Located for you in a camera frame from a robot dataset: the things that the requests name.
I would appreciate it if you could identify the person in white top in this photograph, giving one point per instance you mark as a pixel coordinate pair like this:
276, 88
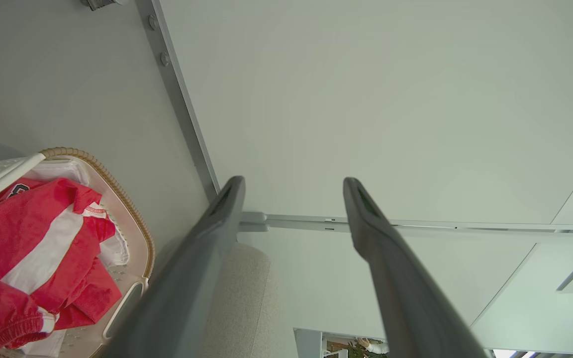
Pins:
373, 347

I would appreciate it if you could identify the grey upholstered seat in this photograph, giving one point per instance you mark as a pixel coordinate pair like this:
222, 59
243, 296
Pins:
246, 298

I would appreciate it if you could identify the grey metal leg black caster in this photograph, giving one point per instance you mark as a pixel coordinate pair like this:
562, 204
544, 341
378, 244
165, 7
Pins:
98, 3

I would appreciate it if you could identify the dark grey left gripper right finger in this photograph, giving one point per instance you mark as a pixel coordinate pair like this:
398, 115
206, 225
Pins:
406, 298

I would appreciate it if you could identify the grey partition base rail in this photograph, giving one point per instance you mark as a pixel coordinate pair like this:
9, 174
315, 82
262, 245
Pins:
182, 109

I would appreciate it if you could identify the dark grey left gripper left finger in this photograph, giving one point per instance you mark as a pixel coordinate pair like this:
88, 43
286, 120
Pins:
182, 293

